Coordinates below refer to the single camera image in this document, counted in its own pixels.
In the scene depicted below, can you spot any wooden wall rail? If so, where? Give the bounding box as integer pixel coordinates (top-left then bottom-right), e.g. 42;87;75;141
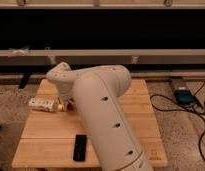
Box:
0;49;205;66

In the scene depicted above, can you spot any white plastic bottle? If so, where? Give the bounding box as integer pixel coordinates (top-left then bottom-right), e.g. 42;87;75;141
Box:
28;98;63;112

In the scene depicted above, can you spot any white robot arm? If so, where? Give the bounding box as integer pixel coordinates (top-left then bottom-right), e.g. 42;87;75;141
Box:
46;62;154;171

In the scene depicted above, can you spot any black floor cable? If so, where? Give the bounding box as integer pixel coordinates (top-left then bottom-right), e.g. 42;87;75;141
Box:
149;78;205;168

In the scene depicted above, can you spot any black rectangular remote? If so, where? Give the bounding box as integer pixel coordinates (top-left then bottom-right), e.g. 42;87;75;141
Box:
73;135;87;161

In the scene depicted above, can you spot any blue power adapter box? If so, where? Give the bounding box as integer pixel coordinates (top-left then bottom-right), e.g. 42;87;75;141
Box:
174;89;195;106

